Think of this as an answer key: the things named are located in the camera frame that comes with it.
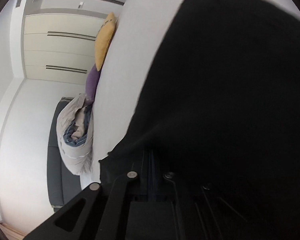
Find black pants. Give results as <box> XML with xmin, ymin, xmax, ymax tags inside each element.
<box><xmin>98</xmin><ymin>0</ymin><xmax>300</xmax><ymax>240</ymax></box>

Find white bed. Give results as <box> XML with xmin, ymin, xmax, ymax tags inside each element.
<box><xmin>91</xmin><ymin>0</ymin><xmax>300</xmax><ymax>183</ymax></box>

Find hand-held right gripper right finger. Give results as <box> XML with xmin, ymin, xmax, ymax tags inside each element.
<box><xmin>152</xmin><ymin>150</ymin><xmax>250</xmax><ymax>240</ymax></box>

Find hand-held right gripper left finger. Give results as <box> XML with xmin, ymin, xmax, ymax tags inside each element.
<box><xmin>22</xmin><ymin>149</ymin><xmax>152</xmax><ymax>240</ymax></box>

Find grey upholstered headboard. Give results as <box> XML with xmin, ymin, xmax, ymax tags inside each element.
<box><xmin>47</xmin><ymin>97</ymin><xmax>82</xmax><ymax>207</ymax></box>

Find cream wardrobe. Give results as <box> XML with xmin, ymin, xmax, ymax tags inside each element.
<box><xmin>23</xmin><ymin>14</ymin><xmax>108</xmax><ymax>82</ymax></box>

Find yellow cushion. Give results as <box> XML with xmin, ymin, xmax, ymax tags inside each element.
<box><xmin>94</xmin><ymin>12</ymin><xmax>117</xmax><ymax>72</ymax></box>

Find purple cushion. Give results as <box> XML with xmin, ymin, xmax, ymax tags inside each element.
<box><xmin>86</xmin><ymin>64</ymin><xmax>102</xmax><ymax>102</ymax></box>

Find rolled grey duvet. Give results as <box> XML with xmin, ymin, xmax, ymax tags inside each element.
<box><xmin>56</xmin><ymin>94</ymin><xmax>94</xmax><ymax>176</ymax></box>

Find white pillow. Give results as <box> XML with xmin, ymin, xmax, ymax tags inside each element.
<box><xmin>79</xmin><ymin>166</ymin><xmax>102</xmax><ymax>190</ymax></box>

